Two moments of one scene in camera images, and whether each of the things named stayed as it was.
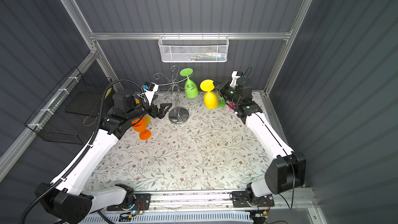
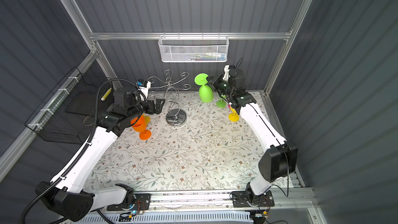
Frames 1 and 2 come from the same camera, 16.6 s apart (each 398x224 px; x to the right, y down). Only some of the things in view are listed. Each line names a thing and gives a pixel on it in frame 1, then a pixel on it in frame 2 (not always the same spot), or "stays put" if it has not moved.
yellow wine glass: [210, 98] → [233, 116]
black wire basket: [71, 113] stays put
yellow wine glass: [147, 119] stays put
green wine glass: [190, 89] → [205, 92]
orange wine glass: [140, 126] stays put
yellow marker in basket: [108, 92] stays put
